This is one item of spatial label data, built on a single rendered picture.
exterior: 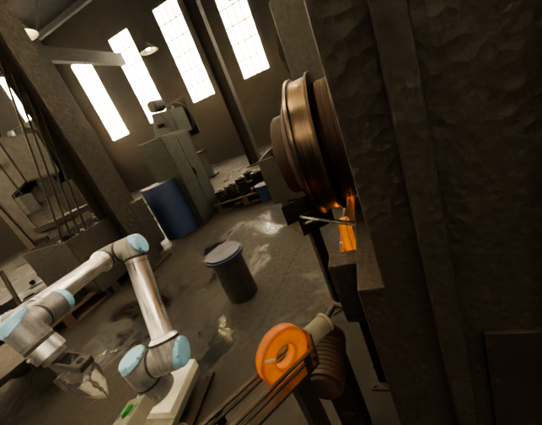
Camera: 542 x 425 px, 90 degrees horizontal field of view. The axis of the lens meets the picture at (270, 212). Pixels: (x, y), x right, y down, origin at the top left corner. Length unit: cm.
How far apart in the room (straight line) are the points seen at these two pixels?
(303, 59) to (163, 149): 232
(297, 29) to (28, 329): 337
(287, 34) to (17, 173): 468
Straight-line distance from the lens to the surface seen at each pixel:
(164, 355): 161
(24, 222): 647
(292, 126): 80
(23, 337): 111
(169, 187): 442
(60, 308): 119
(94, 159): 382
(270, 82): 1134
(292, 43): 360
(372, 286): 66
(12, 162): 601
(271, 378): 81
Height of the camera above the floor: 129
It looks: 20 degrees down
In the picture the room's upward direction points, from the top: 22 degrees counter-clockwise
